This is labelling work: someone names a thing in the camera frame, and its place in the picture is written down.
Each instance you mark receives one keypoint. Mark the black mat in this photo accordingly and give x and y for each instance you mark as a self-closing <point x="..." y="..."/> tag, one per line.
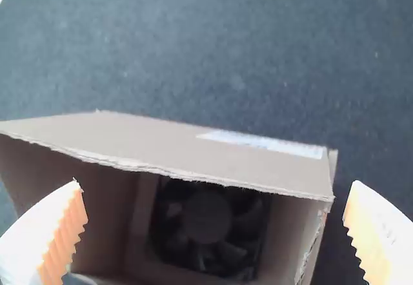
<point x="193" y="46"/>

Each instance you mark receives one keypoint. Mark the cardboard box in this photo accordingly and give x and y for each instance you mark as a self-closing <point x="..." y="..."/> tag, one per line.
<point x="145" y="146"/>

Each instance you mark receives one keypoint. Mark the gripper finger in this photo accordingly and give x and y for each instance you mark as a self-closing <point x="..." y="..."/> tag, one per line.
<point x="29" y="249"/>
<point x="387" y="249"/>

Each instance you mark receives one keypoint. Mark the black square fan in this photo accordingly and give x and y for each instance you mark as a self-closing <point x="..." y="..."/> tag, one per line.
<point x="206" y="220"/>

